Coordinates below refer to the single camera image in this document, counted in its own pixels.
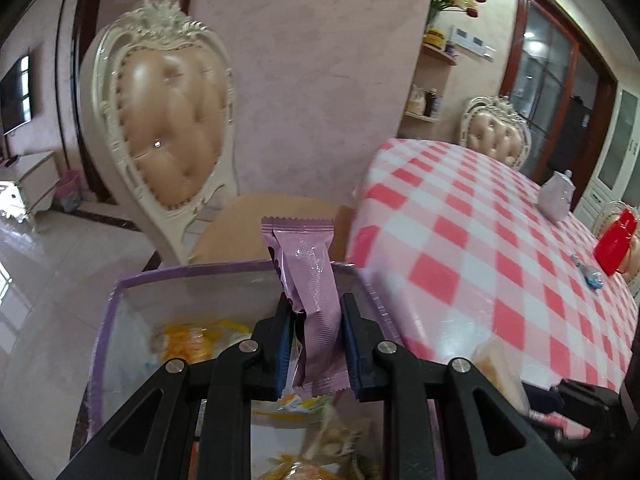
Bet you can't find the pink snack packet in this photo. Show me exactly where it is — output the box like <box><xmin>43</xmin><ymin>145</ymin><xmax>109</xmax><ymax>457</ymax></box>
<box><xmin>261</xmin><ymin>215</ymin><xmax>351</xmax><ymax>393</ymax></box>

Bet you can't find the red thermos jug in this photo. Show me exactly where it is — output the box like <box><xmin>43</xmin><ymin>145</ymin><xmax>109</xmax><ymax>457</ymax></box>
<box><xmin>593</xmin><ymin>208</ymin><xmax>638</xmax><ymax>277</ymax></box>

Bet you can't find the pink waste bin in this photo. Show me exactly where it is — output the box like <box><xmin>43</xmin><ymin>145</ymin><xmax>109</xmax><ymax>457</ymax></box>
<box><xmin>54</xmin><ymin>170</ymin><xmax>82</xmax><ymax>213</ymax></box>

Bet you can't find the white filled bag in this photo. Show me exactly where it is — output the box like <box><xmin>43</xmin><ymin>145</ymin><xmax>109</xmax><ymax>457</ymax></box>
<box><xmin>405</xmin><ymin>85</ymin><xmax>426</xmax><ymax>116</ymax></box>

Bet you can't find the wooden wall shelf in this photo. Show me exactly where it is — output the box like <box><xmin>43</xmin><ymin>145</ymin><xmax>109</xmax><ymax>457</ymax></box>
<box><xmin>402</xmin><ymin>42</ymin><xmax>458</xmax><ymax>123</ymax></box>

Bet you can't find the small blue candy packet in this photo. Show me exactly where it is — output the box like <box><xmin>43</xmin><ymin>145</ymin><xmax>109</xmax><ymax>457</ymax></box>
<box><xmin>570</xmin><ymin>252</ymin><xmax>605</xmax><ymax>292</ymax></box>

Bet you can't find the pale bread packet yellow edge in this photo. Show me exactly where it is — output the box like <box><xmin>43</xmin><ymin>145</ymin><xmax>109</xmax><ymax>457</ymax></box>
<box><xmin>470</xmin><ymin>337</ymin><xmax>531</xmax><ymax>413</ymax></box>

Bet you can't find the bread packet with orange trim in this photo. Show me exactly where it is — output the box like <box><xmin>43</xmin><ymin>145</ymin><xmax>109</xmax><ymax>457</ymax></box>
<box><xmin>250</xmin><ymin>400</ymin><xmax>386</xmax><ymax>480</ymax></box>

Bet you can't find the clear purple-rimmed storage bin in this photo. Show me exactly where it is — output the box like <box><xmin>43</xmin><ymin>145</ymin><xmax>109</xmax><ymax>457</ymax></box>
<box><xmin>87</xmin><ymin>259</ymin><xmax>446</xmax><ymax>480</ymax></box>

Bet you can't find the green white snack packet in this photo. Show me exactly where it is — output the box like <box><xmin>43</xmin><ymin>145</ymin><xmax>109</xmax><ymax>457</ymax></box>
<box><xmin>277</xmin><ymin>391</ymin><xmax>336</xmax><ymax>413</ymax></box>

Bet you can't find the wall mounted television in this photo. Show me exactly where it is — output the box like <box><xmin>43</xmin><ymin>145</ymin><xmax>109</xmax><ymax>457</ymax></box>
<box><xmin>0</xmin><ymin>52</ymin><xmax>32</xmax><ymax>136</ymax></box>

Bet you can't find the brown framed glass door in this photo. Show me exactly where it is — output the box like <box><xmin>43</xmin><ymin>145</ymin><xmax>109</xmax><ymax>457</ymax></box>
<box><xmin>500</xmin><ymin>0</ymin><xmax>618</xmax><ymax>186</ymax></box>

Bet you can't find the white glass-door cabinet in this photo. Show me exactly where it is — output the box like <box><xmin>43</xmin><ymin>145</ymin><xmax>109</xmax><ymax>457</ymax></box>
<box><xmin>575</xmin><ymin>82</ymin><xmax>640</xmax><ymax>226</ymax></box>

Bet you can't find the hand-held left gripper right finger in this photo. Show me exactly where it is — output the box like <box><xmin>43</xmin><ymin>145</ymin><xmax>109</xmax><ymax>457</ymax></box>
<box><xmin>340</xmin><ymin>294</ymin><xmax>576</xmax><ymax>480</ymax></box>

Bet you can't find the white floral teapot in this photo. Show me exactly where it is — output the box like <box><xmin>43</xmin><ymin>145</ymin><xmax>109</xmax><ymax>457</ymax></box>
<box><xmin>537</xmin><ymin>170</ymin><xmax>576</xmax><ymax>223</ymax></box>

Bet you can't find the white wall switch panel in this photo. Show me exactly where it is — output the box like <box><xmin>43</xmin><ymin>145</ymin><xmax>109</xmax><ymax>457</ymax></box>
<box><xmin>452</xmin><ymin>24</ymin><xmax>497</xmax><ymax>61</ymax></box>

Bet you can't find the white television cabinet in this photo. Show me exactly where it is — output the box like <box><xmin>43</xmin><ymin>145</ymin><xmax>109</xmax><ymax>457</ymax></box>
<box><xmin>0</xmin><ymin>151</ymin><xmax>58</xmax><ymax>233</ymax></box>

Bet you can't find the cream tufted dining chair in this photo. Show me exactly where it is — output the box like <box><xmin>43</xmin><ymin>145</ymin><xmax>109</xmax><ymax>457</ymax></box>
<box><xmin>457</xmin><ymin>95</ymin><xmax>532</xmax><ymax>171</ymax></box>
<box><xmin>592</xmin><ymin>200</ymin><xmax>640</xmax><ymax>301</ymax></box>
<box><xmin>79</xmin><ymin>0</ymin><xmax>356</xmax><ymax>266</ymax></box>

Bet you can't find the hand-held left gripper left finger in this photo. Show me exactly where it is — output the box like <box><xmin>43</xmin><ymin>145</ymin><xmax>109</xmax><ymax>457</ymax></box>
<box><xmin>55</xmin><ymin>294</ymin><xmax>296</xmax><ymax>480</ymax></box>

